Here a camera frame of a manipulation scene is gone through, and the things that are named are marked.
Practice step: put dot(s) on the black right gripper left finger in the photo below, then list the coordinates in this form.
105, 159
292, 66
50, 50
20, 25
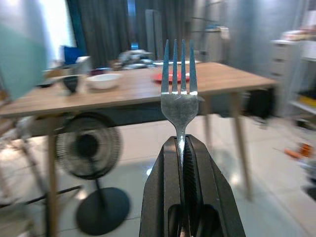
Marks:
160, 192

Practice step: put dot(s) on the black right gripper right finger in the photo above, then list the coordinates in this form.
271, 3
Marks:
209, 197

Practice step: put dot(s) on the silver metal fork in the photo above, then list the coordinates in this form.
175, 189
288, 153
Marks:
179, 106

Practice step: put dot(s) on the black standing fan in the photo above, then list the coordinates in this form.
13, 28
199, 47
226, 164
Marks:
89, 148

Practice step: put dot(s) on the orange hand tool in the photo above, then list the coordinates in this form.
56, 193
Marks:
293, 153

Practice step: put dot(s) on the light wooden table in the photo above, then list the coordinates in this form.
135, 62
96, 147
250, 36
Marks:
138, 89

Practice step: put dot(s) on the red plate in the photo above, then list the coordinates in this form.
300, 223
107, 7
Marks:
158, 77

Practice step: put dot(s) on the white ceramic bowl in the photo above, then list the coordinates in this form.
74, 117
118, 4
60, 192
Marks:
103, 80

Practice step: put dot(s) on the yellow box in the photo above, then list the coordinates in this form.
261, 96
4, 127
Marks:
308, 101

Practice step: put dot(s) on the dark footed cup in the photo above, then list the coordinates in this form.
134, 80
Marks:
71, 84

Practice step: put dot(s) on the white box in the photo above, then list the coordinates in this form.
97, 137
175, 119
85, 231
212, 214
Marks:
84, 65

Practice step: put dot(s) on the white drawer cabinet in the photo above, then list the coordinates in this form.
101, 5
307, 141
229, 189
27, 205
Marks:
284, 59

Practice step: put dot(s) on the grey upright panel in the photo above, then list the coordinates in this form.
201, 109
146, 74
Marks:
153, 34

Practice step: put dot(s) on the blue chair back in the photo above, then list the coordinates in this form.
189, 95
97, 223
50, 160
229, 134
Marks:
72, 54

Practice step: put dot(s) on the grey curtain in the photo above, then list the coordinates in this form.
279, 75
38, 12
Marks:
106, 29

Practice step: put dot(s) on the teal panel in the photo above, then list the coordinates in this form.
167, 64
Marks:
19, 61

